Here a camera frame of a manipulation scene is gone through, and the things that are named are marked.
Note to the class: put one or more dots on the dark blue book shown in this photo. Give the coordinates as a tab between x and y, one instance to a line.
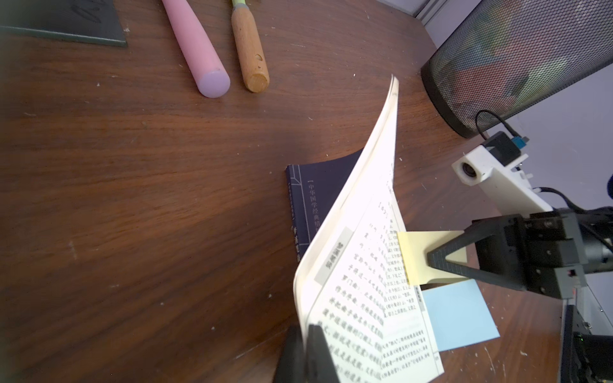
352	280

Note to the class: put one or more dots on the purple garden fork toy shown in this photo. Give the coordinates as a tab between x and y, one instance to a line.
204	63

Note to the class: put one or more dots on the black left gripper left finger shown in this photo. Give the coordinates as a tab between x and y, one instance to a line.
291	366

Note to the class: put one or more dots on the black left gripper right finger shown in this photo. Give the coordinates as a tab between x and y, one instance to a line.
320	367

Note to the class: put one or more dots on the yellow sticky note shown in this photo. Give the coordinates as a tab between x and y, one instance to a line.
414	246

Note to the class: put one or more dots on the green garden rake toy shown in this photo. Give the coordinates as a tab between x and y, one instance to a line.
252	60

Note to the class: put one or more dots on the dark square tree base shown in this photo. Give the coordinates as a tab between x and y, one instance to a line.
94	22

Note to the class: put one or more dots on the black mesh waste bin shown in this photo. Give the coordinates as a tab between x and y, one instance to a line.
507	56

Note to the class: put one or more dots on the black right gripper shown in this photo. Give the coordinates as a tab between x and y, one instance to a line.
550	251

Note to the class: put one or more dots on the blue sticky note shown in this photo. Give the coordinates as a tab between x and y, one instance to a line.
459	315

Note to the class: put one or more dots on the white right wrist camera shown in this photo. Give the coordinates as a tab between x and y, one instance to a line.
494	166

